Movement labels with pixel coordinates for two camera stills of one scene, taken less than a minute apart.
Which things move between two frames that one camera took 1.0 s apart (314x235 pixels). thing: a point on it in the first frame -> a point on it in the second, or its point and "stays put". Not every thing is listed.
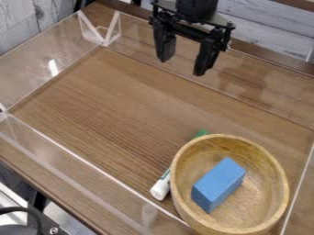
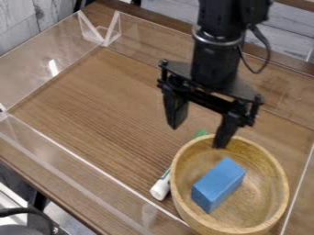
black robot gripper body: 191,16 -> 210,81
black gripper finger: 207,56 -> 227,128
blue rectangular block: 220,181 stays put
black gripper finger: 164,37 -> 176,109
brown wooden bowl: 258,203 stays put
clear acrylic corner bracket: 100,35 stays put
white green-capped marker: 159,189 stays put
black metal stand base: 50,228 stays put
